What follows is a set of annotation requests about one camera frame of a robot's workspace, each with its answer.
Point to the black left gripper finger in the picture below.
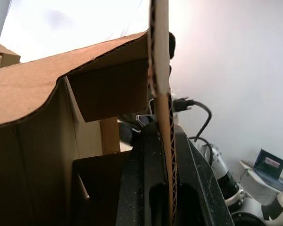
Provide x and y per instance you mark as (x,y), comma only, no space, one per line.
(141,179)

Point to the small brown cardboard box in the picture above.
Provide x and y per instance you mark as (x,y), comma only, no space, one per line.
(37,131)

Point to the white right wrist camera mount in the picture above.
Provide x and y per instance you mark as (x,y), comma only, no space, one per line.
(237,196)

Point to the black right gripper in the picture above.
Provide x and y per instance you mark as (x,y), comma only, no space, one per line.
(246,220)

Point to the dark device with white edge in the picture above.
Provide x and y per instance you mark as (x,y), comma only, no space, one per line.
(145,121)

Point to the open dark laptop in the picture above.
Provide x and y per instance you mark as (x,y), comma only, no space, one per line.
(268,166)

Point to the white desk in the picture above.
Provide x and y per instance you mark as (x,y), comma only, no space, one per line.
(259,188)

